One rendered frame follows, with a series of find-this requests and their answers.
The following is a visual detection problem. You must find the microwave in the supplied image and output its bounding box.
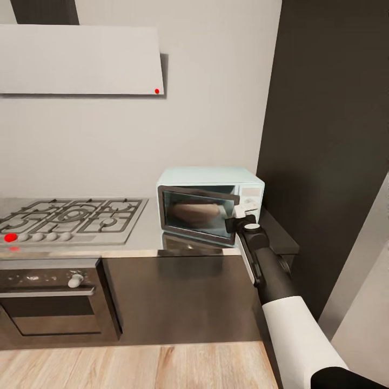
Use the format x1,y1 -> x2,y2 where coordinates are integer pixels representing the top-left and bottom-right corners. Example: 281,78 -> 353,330
156,166 -> 265,245

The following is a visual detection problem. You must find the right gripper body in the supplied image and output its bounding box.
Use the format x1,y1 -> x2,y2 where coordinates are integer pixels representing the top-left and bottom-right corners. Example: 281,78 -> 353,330
225,214 -> 256,234

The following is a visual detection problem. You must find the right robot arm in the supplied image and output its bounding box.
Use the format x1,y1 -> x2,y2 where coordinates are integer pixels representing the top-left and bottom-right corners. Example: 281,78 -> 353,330
225,202 -> 389,389

